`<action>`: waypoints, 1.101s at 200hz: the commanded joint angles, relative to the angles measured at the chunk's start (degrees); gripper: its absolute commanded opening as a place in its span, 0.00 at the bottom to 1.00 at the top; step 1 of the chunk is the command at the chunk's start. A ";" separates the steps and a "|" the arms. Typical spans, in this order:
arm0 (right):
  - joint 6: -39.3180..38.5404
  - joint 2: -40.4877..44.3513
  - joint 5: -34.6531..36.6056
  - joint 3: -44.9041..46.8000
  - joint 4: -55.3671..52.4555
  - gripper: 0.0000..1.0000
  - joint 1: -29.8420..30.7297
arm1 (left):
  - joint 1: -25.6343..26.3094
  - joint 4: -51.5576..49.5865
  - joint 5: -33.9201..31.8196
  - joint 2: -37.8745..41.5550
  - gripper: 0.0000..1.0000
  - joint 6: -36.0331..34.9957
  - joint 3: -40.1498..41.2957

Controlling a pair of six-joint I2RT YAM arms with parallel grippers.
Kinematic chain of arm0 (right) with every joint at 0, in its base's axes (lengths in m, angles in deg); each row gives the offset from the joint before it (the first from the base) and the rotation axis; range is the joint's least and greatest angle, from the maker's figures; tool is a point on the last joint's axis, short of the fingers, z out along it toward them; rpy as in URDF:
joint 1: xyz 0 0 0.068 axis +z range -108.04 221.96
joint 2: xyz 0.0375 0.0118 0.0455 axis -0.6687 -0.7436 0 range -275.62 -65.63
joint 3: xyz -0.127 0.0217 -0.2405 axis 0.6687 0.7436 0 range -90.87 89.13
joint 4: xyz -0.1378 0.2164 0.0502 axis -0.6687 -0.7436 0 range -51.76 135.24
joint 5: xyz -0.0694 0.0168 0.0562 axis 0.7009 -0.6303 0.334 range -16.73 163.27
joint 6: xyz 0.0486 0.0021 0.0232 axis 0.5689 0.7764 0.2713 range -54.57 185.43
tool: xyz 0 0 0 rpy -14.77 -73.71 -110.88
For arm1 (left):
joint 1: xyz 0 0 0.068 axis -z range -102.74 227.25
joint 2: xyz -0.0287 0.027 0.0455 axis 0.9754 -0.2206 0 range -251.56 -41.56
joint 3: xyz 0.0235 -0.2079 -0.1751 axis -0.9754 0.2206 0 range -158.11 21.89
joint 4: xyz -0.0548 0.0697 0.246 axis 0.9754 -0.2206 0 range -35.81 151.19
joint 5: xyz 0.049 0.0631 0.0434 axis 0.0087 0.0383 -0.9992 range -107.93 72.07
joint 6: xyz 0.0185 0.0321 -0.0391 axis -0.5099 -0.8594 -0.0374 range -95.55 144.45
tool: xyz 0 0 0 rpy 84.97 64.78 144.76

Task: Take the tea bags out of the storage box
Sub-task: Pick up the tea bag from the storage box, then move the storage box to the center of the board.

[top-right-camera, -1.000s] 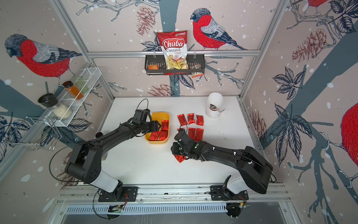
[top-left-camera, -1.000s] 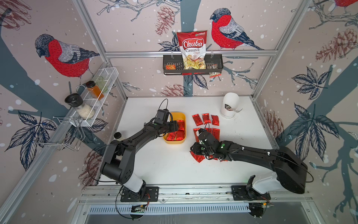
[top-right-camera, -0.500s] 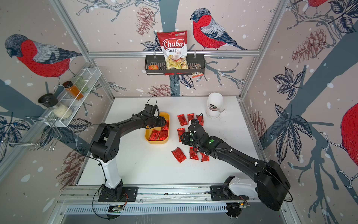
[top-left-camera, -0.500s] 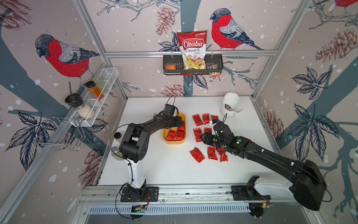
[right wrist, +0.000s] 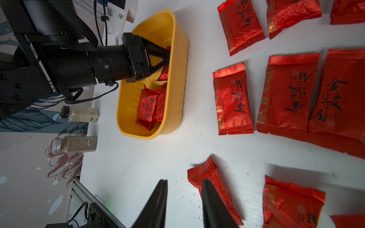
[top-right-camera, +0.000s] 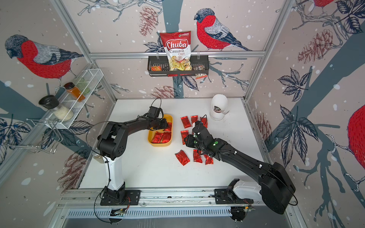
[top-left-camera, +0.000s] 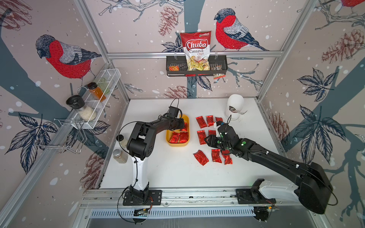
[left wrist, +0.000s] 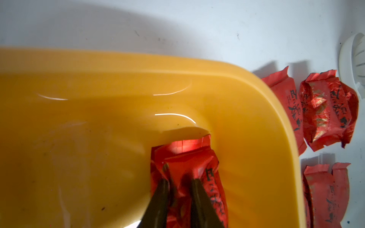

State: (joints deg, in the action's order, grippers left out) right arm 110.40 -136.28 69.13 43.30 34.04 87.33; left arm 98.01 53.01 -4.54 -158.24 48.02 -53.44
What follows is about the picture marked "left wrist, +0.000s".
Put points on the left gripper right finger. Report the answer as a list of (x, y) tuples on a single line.
[(203, 215)]

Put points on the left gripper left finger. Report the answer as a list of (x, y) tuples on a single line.
[(155, 215)]

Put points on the red tea bag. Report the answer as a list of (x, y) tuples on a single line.
[(285, 90), (179, 162), (326, 194), (330, 110)]

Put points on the yellow plastic storage box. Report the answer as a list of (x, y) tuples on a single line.
[(77, 128)]

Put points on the white paper cup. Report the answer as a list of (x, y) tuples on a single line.
[(351, 63)]

